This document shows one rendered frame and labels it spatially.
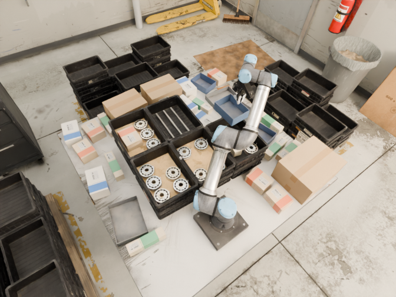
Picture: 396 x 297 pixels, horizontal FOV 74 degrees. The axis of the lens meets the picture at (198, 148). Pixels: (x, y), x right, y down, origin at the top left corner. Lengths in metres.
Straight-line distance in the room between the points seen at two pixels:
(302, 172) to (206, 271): 0.90
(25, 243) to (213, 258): 1.40
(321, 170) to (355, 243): 1.13
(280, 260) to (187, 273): 1.11
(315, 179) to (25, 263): 2.10
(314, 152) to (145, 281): 1.42
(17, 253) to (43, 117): 1.79
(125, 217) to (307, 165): 1.29
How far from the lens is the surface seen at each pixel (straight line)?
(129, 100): 2.28
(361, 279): 2.86
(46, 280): 2.13
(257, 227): 1.86
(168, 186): 1.78
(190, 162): 1.87
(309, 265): 2.68
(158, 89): 2.35
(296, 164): 1.94
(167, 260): 1.75
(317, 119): 2.93
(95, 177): 1.95
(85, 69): 3.34
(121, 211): 1.88
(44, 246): 2.34
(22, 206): 2.42
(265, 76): 1.60
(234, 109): 1.90
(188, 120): 2.12
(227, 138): 1.51
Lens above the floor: 2.40
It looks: 54 degrees down
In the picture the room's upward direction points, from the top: 4 degrees clockwise
